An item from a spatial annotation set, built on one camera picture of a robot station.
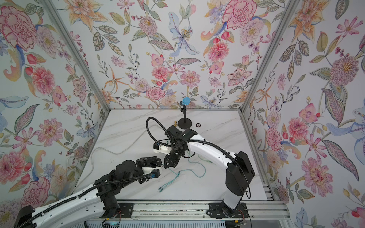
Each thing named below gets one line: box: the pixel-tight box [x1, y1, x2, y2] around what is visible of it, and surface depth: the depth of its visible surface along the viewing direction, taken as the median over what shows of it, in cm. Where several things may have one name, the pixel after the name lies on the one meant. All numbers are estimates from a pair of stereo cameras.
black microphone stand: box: [177, 101, 193, 130], surface depth 112 cm
